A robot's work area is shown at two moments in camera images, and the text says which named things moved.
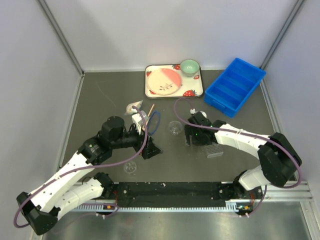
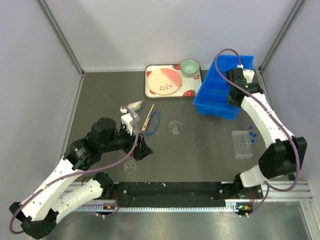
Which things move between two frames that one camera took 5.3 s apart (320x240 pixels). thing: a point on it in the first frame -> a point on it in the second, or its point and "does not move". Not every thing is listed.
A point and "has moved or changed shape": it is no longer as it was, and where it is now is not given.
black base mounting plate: (178, 194) does not move
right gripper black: (190, 130) -> (235, 104)
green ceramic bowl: (189, 67) does not move
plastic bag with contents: (130, 110) does not move
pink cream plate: (163, 81) does not move
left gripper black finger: (151, 149) -> (143, 149)
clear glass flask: (175, 128) does not move
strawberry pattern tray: (191, 86) does not move
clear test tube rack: (214, 150) has moved or changed shape
